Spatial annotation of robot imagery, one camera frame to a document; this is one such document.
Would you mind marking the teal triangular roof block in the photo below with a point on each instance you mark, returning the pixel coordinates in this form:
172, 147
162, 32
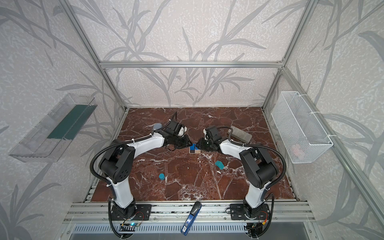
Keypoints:
220, 165

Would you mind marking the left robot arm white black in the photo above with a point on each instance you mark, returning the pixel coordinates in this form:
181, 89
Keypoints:
114, 163

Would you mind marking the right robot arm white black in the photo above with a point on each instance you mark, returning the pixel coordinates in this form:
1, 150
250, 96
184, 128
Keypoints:
264, 166

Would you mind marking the grey rectangular sponge block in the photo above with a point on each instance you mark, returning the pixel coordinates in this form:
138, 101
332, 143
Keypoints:
240, 135

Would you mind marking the clear plastic wall bin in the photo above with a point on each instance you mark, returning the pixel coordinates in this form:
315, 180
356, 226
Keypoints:
50, 138

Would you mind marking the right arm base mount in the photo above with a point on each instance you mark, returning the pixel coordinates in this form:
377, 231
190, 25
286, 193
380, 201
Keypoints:
245, 212

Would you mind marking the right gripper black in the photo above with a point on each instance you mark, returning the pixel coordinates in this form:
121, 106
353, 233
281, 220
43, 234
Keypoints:
203, 143

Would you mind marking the teal cylinder block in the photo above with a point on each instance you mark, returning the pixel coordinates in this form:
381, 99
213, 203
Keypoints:
162, 176

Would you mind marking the pink object in basket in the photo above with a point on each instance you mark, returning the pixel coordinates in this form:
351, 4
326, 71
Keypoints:
297, 151

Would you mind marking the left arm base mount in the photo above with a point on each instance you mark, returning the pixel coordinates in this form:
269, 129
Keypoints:
140, 212

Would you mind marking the white wire mesh basket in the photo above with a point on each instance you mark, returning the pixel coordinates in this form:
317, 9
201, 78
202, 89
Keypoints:
298, 124

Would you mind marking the blue black handheld scanner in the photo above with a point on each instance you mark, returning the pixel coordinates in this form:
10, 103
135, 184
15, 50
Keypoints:
191, 218

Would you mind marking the grey-blue glasses case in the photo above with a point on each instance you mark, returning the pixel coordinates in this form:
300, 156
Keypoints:
157, 126

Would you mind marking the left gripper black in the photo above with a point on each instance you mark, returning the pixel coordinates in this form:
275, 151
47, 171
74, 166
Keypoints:
182, 141

